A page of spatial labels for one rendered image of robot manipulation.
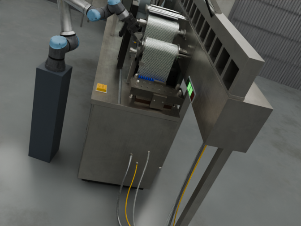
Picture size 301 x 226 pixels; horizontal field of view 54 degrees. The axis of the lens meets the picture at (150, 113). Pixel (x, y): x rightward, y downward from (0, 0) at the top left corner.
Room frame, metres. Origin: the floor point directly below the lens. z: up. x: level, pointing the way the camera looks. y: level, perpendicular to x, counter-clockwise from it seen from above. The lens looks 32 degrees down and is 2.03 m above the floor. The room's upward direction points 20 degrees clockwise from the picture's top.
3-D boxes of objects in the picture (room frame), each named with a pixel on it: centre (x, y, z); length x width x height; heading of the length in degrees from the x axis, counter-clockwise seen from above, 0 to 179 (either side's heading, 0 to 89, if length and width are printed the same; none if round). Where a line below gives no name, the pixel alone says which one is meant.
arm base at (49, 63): (1.95, 0.80, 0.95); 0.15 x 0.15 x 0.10
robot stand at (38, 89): (1.95, 0.80, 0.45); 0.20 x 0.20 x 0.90; 1
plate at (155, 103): (1.86, -0.02, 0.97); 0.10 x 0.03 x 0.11; 104
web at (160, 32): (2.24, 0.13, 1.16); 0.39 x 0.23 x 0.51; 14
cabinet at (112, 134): (3.01, 0.40, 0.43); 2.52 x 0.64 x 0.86; 14
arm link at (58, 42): (1.95, 0.80, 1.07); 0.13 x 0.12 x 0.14; 168
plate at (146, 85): (1.95, 0.01, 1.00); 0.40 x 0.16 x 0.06; 104
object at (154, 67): (2.06, 0.08, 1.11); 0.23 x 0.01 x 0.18; 104
